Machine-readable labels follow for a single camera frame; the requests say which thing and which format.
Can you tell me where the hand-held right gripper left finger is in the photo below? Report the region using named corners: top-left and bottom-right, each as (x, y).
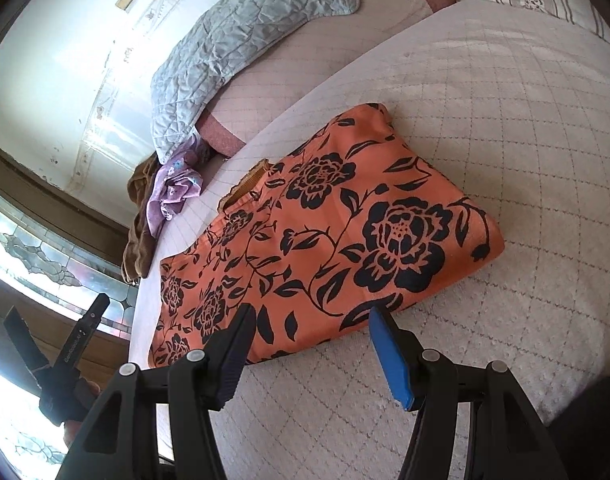
top-left (55, 302), bottom-right (258, 480)

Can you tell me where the person's left hand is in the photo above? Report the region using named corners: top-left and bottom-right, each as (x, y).
top-left (62, 379), bottom-right (102, 448)

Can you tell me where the pink bolster cushion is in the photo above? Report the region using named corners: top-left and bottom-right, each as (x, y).
top-left (197, 0), bottom-right (461, 158)

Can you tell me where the grey quilted pillow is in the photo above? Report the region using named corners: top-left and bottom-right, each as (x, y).
top-left (150, 0), bottom-right (362, 163)

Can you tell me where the purple floral cloth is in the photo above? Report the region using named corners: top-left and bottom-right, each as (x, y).
top-left (144, 140), bottom-right (203, 238)

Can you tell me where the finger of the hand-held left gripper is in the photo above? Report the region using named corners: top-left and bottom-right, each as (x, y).
top-left (5, 307), bottom-right (50, 373)
top-left (82, 294), bottom-right (110, 331)

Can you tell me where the orange floral shirt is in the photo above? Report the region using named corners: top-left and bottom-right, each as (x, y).
top-left (147, 102), bottom-right (506, 368)

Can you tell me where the brown fleece blanket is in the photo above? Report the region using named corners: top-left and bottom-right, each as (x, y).
top-left (122, 157), bottom-right (158, 286)

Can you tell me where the wooden stained-glass door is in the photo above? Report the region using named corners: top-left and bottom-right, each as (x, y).
top-left (0, 135), bottom-right (140, 480)

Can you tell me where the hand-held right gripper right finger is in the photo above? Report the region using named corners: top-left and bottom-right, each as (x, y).
top-left (367, 306), bottom-right (548, 480)

